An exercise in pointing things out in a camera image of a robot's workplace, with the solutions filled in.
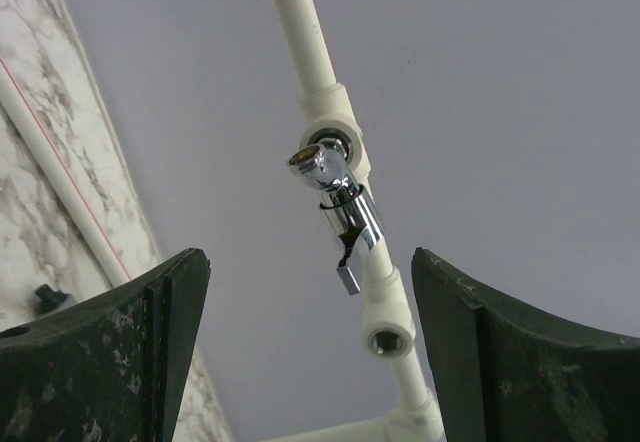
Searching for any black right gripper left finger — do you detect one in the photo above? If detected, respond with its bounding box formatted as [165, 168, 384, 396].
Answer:
[1, 248, 210, 441]

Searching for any white PVC pipe frame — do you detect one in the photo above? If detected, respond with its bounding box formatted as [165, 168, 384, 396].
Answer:
[0, 0, 444, 442]

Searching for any chrome metal faucet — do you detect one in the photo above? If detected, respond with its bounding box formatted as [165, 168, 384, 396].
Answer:
[287, 136, 384, 295]

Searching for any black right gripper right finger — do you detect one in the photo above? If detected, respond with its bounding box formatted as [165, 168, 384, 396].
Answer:
[411, 248, 639, 441]

